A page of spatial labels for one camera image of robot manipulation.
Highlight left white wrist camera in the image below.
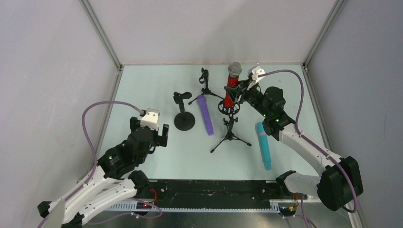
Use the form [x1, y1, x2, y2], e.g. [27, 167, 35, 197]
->
[140, 108, 160, 131]

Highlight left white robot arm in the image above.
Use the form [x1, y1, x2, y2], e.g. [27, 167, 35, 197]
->
[60, 117, 169, 228]

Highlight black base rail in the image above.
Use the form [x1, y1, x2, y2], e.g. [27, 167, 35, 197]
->
[138, 179, 294, 209]

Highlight black tripod clip stand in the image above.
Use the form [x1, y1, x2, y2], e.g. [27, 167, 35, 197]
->
[188, 67, 224, 106]

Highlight purple microphone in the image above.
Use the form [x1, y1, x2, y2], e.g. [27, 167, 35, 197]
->
[197, 95, 214, 136]

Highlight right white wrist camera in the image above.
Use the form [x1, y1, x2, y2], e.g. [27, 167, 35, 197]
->
[247, 66, 266, 90]

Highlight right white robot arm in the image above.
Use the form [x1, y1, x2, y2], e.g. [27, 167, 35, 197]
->
[227, 80, 364, 211]

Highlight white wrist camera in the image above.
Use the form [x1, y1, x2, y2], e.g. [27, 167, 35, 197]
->
[247, 66, 266, 90]
[140, 108, 160, 131]

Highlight teal microphone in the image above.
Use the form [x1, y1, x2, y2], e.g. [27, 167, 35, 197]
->
[255, 122, 271, 170]

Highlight black tripod shock-mount stand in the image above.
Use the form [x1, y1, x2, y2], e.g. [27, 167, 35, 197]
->
[210, 97, 252, 153]

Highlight round base mic stand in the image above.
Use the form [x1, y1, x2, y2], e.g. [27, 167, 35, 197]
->
[173, 92, 195, 131]

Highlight red glitter microphone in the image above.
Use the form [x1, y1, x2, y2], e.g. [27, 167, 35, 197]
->
[224, 62, 242, 108]

